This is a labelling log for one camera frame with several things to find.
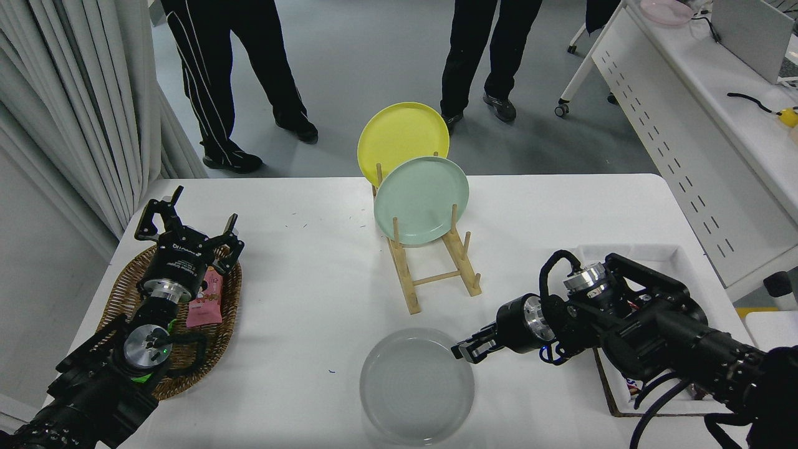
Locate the yellow plate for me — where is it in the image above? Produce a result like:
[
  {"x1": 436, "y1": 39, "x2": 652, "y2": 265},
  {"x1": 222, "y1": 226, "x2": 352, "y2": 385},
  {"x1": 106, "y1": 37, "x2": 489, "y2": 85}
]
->
[{"x1": 357, "y1": 102, "x2": 450, "y2": 186}]

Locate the brown wicker basket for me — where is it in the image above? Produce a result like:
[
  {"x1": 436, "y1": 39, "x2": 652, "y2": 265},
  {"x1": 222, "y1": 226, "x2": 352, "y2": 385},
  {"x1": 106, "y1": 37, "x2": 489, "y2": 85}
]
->
[{"x1": 97, "y1": 243, "x2": 243, "y2": 401}]

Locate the white foam tray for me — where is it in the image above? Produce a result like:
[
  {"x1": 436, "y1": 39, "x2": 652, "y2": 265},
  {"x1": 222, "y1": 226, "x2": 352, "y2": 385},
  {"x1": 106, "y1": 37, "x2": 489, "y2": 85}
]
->
[{"x1": 570, "y1": 244, "x2": 755, "y2": 417}]

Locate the wooden plate rack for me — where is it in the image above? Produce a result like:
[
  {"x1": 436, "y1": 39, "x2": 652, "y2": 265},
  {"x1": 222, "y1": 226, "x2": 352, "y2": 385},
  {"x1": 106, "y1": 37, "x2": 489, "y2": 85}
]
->
[{"x1": 371, "y1": 150, "x2": 483, "y2": 314}]

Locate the black cable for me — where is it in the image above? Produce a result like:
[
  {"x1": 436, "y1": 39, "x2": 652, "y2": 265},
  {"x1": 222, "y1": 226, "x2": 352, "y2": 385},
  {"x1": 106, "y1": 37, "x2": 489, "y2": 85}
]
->
[{"x1": 728, "y1": 92, "x2": 783, "y2": 116}]

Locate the person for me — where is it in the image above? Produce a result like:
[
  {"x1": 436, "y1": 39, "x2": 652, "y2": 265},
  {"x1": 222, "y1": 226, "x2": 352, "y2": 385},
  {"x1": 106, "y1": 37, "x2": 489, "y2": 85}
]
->
[
  {"x1": 161, "y1": 0, "x2": 319, "y2": 174},
  {"x1": 440, "y1": 0, "x2": 544, "y2": 135}
]

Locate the mint green plate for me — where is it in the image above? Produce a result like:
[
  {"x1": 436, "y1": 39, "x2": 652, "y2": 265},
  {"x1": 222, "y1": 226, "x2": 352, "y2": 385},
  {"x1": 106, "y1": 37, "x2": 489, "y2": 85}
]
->
[{"x1": 373, "y1": 156, "x2": 470, "y2": 246}]

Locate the black-capped white post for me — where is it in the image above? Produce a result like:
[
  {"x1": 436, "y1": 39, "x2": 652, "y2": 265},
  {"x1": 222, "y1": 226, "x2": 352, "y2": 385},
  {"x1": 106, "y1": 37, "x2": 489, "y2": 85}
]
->
[{"x1": 764, "y1": 271, "x2": 798, "y2": 312}]

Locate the white perforated desk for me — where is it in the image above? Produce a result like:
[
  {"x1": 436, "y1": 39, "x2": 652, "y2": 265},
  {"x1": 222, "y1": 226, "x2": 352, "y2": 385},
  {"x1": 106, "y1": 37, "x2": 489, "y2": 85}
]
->
[{"x1": 555, "y1": 0, "x2": 798, "y2": 303}]

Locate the black chair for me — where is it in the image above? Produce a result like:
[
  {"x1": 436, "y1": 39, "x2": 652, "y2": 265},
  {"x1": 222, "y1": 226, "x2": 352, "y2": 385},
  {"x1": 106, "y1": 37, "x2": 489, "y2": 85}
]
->
[{"x1": 585, "y1": 0, "x2": 622, "y2": 35}]

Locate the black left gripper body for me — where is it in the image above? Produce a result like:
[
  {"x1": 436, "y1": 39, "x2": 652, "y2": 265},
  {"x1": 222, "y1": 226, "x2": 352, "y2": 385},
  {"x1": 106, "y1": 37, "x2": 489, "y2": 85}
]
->
[{"x1": 141, "y1": 229, "x2": 217, "y2": 296}]

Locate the pale grey curtain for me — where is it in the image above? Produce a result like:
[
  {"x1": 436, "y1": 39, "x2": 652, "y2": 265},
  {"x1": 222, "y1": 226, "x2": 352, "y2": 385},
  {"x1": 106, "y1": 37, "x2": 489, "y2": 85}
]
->
[{"x1": 0, "y1": 0, "x2": 209, "y2": 258}]

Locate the pink snack packet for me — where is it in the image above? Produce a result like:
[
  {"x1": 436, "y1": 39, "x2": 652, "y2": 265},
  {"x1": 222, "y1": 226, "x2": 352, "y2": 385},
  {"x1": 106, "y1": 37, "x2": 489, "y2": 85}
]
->
[{"x1": 186, "y1": 268, "x2": 224, "y2": 329}]

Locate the pink plate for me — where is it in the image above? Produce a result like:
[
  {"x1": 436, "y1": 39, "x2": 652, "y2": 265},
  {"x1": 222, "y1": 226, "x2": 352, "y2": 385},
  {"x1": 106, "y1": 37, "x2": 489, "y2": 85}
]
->
[{"x1": 640, "y1": 0, "x2": 695, "y2": 26}]

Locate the grey laptop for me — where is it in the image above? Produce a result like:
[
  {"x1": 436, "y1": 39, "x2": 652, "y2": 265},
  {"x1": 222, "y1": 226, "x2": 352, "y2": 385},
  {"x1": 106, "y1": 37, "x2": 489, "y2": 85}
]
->
[{"x1": 711, "y1": 0, "x2": 798, "y2": 85}]

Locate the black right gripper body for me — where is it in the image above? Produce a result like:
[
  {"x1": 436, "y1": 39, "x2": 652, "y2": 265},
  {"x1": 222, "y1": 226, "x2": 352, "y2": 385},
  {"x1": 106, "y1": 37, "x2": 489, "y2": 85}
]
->
[{"x1": 496, "y1": 294, "x2": 539, "y2": 354}]

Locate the grey plate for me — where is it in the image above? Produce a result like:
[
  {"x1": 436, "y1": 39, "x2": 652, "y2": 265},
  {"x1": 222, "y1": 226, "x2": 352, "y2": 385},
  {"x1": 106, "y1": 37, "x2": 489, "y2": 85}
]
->
[{"x1": 360, "y1": 327, "x2": 475, "y2": 447}]

